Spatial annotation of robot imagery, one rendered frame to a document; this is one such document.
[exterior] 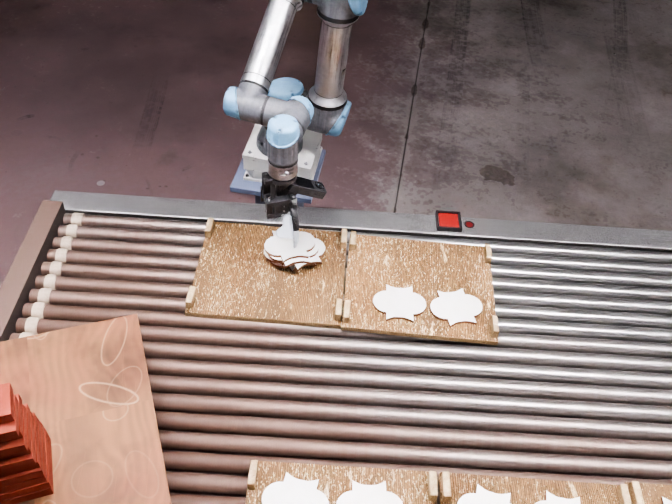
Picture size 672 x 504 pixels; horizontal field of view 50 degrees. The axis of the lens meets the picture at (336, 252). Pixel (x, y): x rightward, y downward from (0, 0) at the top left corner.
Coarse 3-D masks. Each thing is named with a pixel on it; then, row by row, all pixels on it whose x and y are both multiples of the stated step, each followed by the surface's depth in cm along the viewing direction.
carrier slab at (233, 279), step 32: (224, 224) 210; (224, 256) 201; (256, 256) 201; (224, 288) 192; (256, 288) 193; (288, 288) 194; (320, 288) 194; (256, 320) 187; (288, 320) 186; (320, 320) 187
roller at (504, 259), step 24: (120, 240) 208; (144, 240) 208; (168, 240) 207; (192, 240) 208; (504, 264) 209; (528, 264) 209; (552, 264) 209; (576, 264) 209; (600, 264) 210; (624, 264) 210; (648, 264) 210
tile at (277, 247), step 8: (272, 232) 200; (304, 232) 201; (272, 240) 198; (280, 240) 198; (288, 240) 198; (304, 240) 199; (312, 240) 199; (264, 248) 197; (272, 248) 196; (280, 248) 196; (288, 248) 196; (296, 248) 196; (304, 248) 197; (312, 248) 198; (272, 256) 195; (280, 256) 195; (288, 256) 194; (296, 256) 195; (304, 256) 195
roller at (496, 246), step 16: (64, 224) 211; (80, 224) 211; (96, 224) 211; (112, 224) 211; (128, 224) 211; (144, 224) 211; (160, 224) 211; (176, 224) 211; (192, 224) 211; (432, 240) 212; (448, 240) 213; (464, 240) 213; (480, 240) 214; (560, 256) 213; (576, 256) 213; (592, 256) 213; (608, 256) 213; (624, 256) 213; (640, 256) 213; (656, 256) 213
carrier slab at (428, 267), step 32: (352, 256) 204; (384, 256) 204; (416, 256) 205; (448, 256) 206; (480, 256) 206; (352, 288) 195; (384, 288) 196; (416, 288) 196; (448, 288) 197; (480, 288) 198; (352, 320) 187; (384, 320) 188; (416, 320) 188; (480, 320) 190
